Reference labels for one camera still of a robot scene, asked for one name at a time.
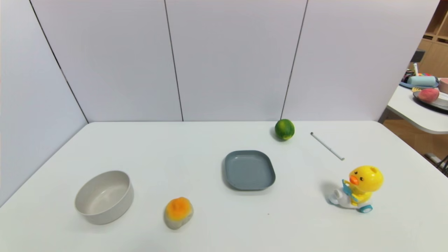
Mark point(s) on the orange-topped bread bun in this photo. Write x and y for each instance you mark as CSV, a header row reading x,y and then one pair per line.
x,y
178,211

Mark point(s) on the white thin pen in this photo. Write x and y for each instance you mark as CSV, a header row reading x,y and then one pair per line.
x,y
327,146

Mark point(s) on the pink cup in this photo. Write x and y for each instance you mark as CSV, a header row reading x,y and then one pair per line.
x,y
444,85

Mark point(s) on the wooden shelf cabinet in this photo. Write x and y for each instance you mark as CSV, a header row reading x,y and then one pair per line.
x,y
435,52

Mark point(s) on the colourful toy pile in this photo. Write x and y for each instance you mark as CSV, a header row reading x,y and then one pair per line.
x,y
424,74

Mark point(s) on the light blue cylinder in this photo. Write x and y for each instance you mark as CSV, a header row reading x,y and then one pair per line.
x,y
421,81

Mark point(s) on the yellow duck scooter toy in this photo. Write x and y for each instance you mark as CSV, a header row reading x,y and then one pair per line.
x,y
365,178

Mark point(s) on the black chair back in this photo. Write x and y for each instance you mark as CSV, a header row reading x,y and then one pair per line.
x,y
418,56

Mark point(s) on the blue tray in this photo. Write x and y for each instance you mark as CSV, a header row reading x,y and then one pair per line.
x,y
405,85

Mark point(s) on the green lime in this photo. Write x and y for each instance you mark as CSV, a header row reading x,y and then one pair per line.
x,y
284,129

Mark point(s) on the dark round plate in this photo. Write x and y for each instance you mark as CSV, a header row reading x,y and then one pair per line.
x,y
424,104

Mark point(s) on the black chair base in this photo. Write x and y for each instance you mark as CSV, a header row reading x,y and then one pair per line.
x,y
439,162

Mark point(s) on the beige round bowl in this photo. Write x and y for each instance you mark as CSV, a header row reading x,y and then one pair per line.
x,y
105,206

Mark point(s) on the pink peach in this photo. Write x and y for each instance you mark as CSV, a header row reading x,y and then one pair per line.
x,y
428,95

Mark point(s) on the grey-blue square dish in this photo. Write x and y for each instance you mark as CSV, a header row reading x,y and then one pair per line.
x,y
249,170

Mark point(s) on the white side table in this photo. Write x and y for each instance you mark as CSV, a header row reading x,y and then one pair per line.
x,y
409,108

